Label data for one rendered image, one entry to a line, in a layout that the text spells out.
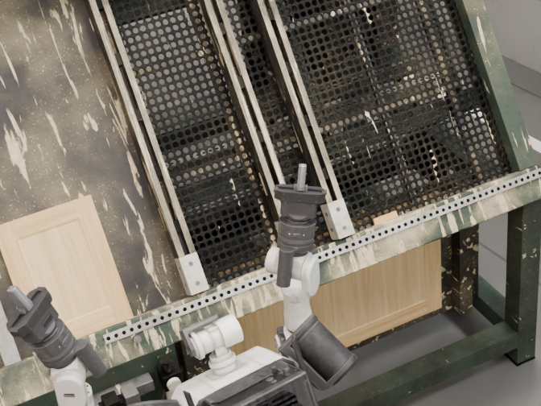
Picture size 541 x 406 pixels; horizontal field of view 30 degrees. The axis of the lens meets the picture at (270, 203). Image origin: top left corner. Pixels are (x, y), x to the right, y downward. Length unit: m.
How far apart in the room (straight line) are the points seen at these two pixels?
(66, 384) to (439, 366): 1.98
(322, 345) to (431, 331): 2.07
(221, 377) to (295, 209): 0.43
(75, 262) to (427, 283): 1.45
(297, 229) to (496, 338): 1.81
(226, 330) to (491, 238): 2.79
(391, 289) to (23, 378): 1.47
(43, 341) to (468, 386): 2.27
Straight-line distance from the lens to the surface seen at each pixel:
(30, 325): 2.14
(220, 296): 3.20
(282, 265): 2.37
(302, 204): 2.35
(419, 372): 3.89
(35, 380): 3.12
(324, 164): 3.31
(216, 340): 2.21
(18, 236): 3.14
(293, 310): 2.51
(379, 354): 4.23
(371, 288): 3.79
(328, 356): 2.29
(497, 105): 3.64
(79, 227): 3.16
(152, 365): 3.19
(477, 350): 3.98
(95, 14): 3.21
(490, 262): 4.70
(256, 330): 3.63
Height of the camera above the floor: 2.87
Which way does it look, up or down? 34 degrees down
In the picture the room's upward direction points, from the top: 7 degrees counter-clockwise
